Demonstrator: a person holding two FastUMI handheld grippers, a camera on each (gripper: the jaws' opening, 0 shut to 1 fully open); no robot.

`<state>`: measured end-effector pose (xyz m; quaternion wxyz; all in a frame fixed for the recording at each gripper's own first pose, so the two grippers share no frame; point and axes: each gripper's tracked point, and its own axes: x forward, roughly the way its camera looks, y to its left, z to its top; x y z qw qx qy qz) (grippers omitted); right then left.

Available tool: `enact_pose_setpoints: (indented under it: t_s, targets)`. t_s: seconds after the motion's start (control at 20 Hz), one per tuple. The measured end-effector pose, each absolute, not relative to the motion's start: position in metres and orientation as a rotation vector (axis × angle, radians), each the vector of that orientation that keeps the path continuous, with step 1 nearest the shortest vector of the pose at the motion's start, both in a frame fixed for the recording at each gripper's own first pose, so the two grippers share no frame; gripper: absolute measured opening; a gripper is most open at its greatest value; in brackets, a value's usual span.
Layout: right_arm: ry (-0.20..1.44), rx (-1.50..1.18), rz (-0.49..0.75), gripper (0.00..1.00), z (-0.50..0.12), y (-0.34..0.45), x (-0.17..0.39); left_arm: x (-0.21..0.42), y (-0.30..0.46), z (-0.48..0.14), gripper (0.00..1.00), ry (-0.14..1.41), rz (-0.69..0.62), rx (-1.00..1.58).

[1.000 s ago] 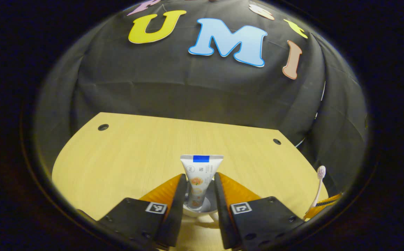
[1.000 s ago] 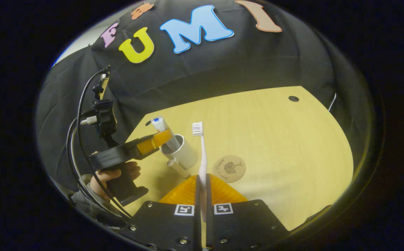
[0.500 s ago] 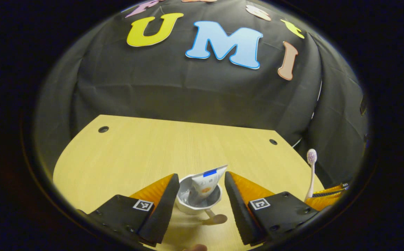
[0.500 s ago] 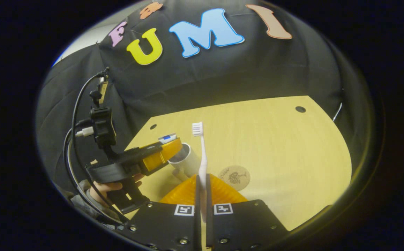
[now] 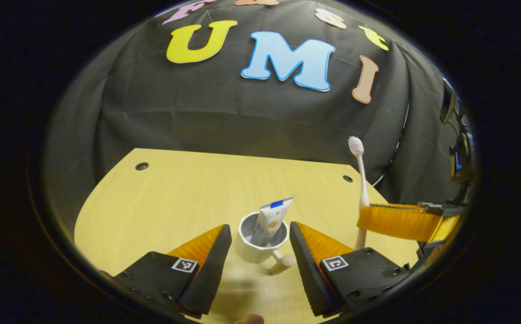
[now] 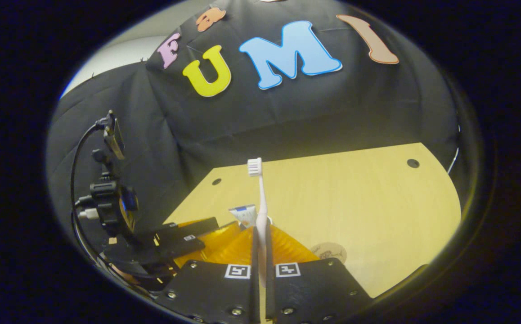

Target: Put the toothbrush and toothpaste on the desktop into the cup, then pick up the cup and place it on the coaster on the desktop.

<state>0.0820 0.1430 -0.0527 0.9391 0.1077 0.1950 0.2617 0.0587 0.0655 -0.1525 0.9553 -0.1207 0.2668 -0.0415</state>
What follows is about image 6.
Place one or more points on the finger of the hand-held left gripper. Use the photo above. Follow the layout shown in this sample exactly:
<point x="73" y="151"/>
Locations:
<point x="186" y="246"/>
<point x="188" y="227"/>

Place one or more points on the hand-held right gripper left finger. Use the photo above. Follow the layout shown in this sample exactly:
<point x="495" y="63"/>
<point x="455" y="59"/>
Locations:
<point x="255" y="288"/>

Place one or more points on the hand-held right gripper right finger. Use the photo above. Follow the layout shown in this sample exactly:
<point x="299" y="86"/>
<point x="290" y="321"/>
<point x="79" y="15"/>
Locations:
<point x="270" y="292"/>

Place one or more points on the white toothpaste tube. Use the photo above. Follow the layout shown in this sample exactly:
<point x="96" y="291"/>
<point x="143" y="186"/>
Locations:
<point x="244" y="216"/>

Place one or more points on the round wooden coaster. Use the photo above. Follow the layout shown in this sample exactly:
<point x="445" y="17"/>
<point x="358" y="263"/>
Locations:
<point x="330" y="252"/>

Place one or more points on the pink toothbrush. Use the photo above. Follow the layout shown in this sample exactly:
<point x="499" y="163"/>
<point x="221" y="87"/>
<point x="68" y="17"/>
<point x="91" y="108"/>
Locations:
<point x="254" y="166"/>

